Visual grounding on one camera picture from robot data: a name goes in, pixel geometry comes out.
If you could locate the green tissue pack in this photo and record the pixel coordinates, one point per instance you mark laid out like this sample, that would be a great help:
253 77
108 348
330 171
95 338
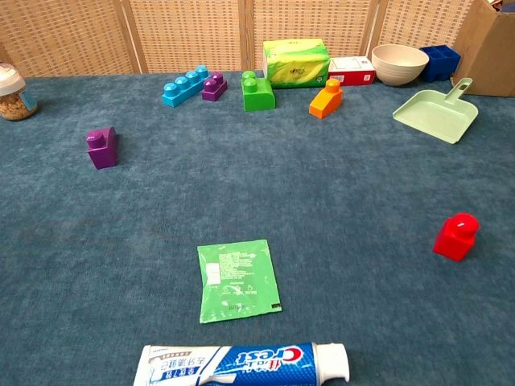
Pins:
295 64

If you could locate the small purple two-stud block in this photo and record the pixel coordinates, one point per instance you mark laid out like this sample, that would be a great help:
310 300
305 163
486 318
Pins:
214 89

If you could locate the green sachet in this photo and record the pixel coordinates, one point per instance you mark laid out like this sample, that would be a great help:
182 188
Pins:
237 281

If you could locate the orange toy block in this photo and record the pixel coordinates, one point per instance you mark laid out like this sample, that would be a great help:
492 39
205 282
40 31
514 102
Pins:
325 101

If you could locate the red and white box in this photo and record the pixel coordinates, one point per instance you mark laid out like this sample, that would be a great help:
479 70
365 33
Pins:
352 70

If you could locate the beige bowl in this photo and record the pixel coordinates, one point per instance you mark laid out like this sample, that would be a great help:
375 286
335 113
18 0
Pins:
399 64

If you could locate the woven folding screen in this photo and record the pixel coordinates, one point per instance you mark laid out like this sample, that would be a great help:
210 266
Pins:
181 36

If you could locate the blue compartment tray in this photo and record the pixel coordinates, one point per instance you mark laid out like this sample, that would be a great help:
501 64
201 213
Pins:
440 60

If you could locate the blue white toothpaste tube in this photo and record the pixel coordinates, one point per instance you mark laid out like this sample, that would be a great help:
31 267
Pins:
241 366

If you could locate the cardboard box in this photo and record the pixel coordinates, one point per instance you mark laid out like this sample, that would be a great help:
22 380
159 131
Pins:
489 48

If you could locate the green toy block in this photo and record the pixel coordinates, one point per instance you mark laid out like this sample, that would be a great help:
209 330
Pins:
257 95

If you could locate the red toy block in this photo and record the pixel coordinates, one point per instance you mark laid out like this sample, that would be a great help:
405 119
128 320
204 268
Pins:
456 237

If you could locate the glass jar with white lid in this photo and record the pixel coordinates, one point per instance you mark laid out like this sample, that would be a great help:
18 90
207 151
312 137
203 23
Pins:
14 94

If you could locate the purple toy block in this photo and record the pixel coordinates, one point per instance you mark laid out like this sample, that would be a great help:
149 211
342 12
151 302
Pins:
102 149

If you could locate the light green dustpan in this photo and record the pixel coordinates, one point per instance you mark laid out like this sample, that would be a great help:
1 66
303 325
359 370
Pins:
436 112

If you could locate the cyan long toy block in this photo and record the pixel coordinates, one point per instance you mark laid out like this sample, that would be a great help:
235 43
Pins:
183 88

